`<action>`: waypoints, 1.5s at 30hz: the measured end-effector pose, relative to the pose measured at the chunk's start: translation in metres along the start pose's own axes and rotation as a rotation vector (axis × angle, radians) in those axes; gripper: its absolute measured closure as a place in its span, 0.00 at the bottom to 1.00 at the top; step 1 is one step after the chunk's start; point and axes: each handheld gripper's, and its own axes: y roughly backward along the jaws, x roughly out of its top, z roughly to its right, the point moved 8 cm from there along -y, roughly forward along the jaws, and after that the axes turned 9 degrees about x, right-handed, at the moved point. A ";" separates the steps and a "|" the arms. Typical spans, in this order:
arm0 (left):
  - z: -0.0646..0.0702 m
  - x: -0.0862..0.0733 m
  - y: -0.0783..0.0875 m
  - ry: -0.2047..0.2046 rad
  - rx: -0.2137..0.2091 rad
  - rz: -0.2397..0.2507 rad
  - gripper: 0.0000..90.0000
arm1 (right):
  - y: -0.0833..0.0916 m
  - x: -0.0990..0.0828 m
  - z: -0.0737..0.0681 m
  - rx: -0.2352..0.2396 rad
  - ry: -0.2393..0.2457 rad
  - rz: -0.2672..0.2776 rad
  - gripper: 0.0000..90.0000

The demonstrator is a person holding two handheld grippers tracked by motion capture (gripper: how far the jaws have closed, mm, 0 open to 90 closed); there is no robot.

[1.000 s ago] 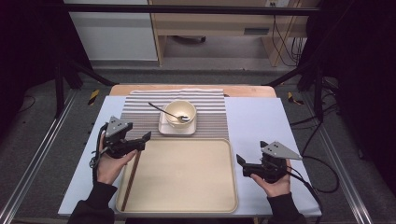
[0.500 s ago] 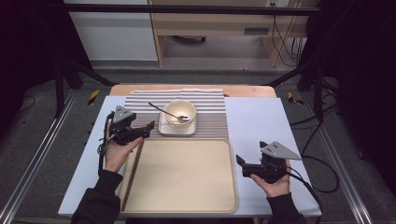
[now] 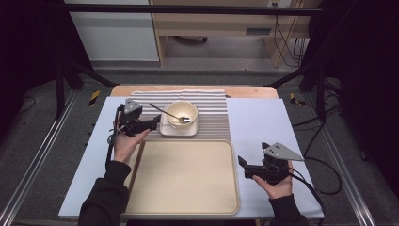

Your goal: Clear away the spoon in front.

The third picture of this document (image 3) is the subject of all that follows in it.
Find black frame leg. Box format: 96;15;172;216
266;62;327;123
55;59;117;119

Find person's left hand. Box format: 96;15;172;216
112;125;151;164

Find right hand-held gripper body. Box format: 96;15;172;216
244;142;305;186

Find dark object under desk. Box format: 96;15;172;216
172;36;208;45

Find beige bowl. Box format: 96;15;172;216
165;100;199;127

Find white square plate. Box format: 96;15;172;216
159;109;200;137

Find black floor cables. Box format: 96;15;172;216
291;78;343;152

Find beige tray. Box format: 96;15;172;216
121;138;241;217

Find metal spoon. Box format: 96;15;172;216
149;103;192;124

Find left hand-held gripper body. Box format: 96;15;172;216
118;98;158;137

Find black frame crossbar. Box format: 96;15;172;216
64;3;324;17

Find right hand-held gripper cable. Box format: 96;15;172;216
290;156;343;220

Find hanging desk cables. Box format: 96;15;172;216
274;15;310;68

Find aluminium floor rail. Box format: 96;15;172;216
305;93;375;226
0;90;78;226

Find thin black floor cable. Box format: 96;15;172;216
18;95;37;114

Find dark curtain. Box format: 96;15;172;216
309;0;399;196
0;0;92;133

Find person's right hand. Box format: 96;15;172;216
252;160;295;201

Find yellow black tape marker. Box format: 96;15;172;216
88;89;102;107
289;92;307;106

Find striped placemat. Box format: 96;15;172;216
113;89;231;146

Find white cabinet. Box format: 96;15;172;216
64;0;159;62

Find wooden desk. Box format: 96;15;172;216
150;0;324;68

